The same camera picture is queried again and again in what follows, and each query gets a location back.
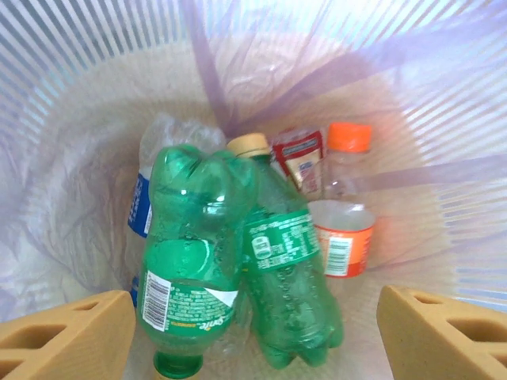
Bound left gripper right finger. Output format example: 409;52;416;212
375;284;507;380

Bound blue cola label bottle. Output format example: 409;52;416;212
126;112;227;241

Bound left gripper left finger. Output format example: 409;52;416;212
0;289;138;380

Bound green soda bottle yellow cap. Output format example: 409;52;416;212
134;144;258;380
225;132;345;371

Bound pink mesh waste bin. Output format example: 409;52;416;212
0;0;507;380

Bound orange label bottle orange cap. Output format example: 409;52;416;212
307;121;377;279

